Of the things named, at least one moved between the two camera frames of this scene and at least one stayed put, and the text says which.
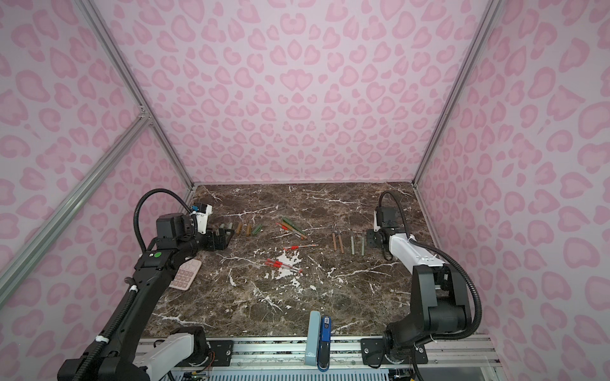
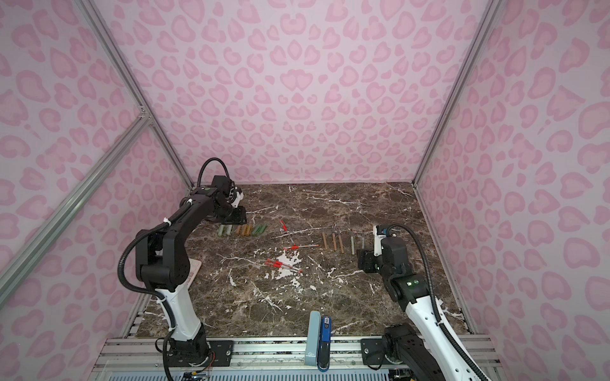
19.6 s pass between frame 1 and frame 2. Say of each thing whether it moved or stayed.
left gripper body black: moved
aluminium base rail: stayed
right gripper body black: moved
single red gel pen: stayed
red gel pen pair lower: stayed
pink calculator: stayed
